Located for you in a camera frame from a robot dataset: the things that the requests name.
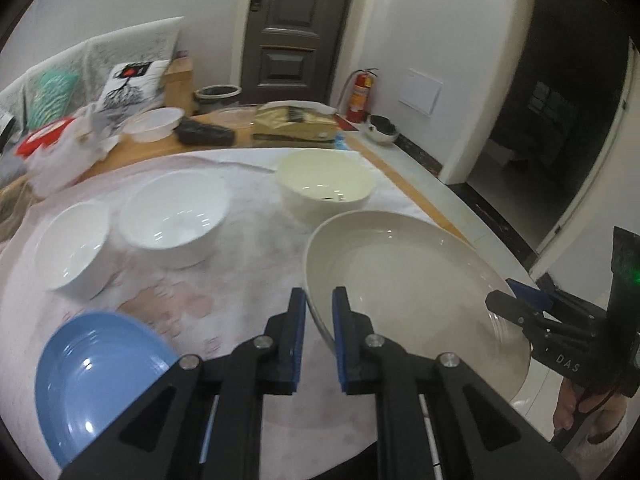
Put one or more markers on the person's right hand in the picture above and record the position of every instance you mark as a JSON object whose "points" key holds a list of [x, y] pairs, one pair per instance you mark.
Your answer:
{"points": [[566, 404]]}

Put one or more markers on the sofa with lace cover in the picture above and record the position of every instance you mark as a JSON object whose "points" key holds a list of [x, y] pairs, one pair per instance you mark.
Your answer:
{"points": [[93, 60]]}

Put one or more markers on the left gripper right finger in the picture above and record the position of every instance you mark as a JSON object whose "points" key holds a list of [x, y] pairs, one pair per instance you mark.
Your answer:
{"points": [[437, 419]]}

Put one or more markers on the large beige plate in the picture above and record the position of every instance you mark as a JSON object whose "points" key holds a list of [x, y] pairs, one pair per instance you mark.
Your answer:
{"points": [[420, 286]]}

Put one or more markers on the steel bowl on floor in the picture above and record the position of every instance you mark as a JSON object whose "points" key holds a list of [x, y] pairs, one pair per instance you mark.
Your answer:
{"points": [[381, 130]]}

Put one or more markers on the cream bowl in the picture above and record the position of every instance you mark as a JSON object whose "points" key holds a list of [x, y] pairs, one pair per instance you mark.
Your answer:
{"points": [[316, 185]]}

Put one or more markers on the white plastic container bowl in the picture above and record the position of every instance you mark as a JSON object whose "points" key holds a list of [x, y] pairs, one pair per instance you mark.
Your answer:
{"points": [[153, 125]]}

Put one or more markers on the gold paper bag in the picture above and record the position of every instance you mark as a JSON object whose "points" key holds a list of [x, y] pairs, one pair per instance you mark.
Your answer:
{"points": [[290, 122]]}

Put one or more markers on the black folded bag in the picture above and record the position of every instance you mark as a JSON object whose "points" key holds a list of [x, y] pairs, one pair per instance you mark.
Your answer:
{"points": [[194, 133]]}

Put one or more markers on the pink dotted cloth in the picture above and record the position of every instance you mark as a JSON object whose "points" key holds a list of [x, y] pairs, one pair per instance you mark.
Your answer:
{"points": [[211, 307]]}

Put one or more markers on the dark entrance door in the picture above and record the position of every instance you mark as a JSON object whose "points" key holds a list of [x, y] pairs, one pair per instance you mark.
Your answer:
{"points": [[290, 49]]}

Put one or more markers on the wooden sofa armrest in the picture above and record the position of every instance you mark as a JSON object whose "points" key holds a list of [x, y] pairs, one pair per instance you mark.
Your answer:
{"points": [[178, 85]]}

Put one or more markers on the white plastic bag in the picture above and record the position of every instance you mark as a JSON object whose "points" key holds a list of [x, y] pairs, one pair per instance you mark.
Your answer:
{"points": [[84, 142]]}

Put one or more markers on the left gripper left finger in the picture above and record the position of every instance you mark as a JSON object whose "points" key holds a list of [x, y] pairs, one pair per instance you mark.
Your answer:
{"points": [[202, 419]]}

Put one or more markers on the teal pillow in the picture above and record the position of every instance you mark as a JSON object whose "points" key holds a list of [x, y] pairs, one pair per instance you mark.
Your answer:
{"points": [[53, 93]]}

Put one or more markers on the clear plastic lid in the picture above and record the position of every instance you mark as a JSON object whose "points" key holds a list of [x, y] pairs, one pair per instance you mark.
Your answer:
{"points": [[234, 117]]}

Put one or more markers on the blue plate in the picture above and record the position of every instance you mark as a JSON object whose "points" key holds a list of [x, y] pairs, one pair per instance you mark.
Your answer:
{"points": [[90, 370]]}

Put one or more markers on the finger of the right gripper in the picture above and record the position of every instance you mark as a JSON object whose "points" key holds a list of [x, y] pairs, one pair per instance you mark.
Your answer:
{"points": [[535, 294], [559, 318]]}

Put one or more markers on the grey trash bin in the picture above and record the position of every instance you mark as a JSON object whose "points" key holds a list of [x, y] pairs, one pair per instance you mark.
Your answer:
{"points": [[215, 97]]}

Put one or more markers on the red lid container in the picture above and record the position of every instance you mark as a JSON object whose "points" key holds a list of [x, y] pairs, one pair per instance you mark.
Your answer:
{"points": [[44, 136]]}

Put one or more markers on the red fire extinguisher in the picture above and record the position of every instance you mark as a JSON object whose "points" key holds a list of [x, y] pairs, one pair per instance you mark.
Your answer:
{"points": [[356, 93]]}

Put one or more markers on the white wall panel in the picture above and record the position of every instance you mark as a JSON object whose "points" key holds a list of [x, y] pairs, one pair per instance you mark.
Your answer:
{"points": [[420, 92]]}

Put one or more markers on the tree print pillow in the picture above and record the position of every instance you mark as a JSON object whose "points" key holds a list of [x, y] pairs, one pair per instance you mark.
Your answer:
{"points": [[132, 83]]}

